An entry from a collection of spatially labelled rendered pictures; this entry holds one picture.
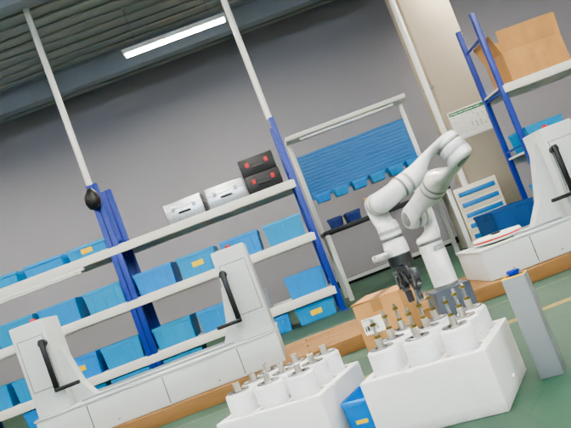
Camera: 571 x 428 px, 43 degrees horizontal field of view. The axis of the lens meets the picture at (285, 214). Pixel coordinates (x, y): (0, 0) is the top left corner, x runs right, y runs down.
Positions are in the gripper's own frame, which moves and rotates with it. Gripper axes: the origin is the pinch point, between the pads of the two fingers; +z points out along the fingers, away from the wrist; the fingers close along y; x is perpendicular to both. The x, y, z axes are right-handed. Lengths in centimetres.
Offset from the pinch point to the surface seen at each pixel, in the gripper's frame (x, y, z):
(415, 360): 12.1, -11.1, 15.5
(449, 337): 3.3, -19.2, 12.0
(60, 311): 110, 501, -58
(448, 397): 9.7, -17.5, 27.3
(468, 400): 5.9, -21.0, 29.4
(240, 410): 58, 31, 15
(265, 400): 50, 24, 15
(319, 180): -196, 552, -99
